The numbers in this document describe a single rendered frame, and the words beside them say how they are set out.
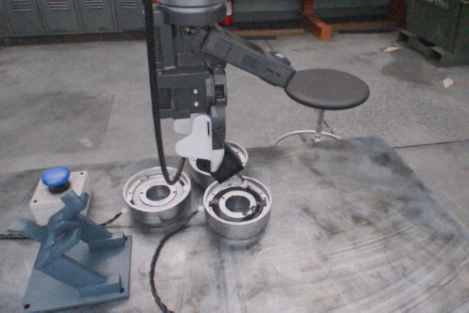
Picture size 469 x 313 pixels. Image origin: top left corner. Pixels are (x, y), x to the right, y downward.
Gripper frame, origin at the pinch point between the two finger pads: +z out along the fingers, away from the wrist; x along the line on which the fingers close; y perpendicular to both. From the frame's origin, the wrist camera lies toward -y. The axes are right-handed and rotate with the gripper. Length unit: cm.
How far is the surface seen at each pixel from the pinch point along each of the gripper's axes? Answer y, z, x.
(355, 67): -152, 93, -225
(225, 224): -0.5, 9.6, 3.8
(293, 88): -41, 32, -79
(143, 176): 11.3, 10.1, -9.8
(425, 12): -226, 58, -255
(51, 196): 24.6, 8.8, -6.1
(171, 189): 6.7, 10.3, -5.9
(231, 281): -0.2, 13.2, 10.5
